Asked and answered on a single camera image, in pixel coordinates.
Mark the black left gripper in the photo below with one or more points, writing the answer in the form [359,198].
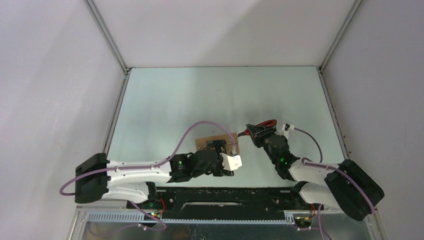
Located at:
[219,145]

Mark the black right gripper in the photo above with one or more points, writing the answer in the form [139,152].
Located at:
[258,133]

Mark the red black utility knife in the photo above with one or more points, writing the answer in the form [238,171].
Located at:
[267,123]

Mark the brown cardboard express box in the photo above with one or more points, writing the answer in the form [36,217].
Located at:
[232,143]

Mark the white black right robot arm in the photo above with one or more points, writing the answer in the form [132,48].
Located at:
[344,185]

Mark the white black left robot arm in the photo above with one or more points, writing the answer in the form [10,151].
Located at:
[102,179]

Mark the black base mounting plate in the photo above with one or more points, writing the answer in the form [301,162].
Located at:
[261,203]

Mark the grey cable duct rail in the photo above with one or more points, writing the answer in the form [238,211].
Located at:
[138,217]

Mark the aluminium frame post right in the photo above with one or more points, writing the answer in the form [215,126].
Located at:
[341,33]

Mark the aluminium frame post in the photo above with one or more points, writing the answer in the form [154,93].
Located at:
[107,35]
[341,33]

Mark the aluminium frame post left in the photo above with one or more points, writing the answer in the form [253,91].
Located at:
[107,35]

